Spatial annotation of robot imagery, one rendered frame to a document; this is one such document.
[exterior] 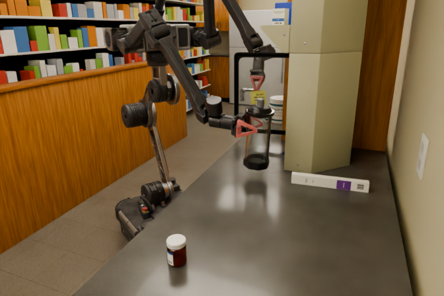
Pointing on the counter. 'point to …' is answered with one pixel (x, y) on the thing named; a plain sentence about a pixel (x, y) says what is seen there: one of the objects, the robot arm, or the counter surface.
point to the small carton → (280, 16)
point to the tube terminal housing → (324, 63)
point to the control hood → (279, 36)
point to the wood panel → (378, 52)
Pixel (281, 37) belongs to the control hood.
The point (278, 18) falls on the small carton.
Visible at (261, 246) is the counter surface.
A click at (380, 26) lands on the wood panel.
